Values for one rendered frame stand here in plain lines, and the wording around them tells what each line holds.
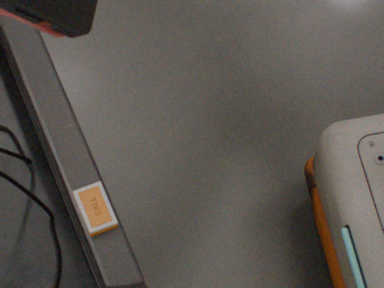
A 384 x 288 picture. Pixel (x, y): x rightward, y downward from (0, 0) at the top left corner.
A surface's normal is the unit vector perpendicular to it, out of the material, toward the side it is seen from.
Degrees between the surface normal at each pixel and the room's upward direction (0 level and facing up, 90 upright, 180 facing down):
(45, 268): 0
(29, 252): 0
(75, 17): 46
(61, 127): 0
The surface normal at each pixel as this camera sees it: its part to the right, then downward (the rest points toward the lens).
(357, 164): -0.11, -0.41
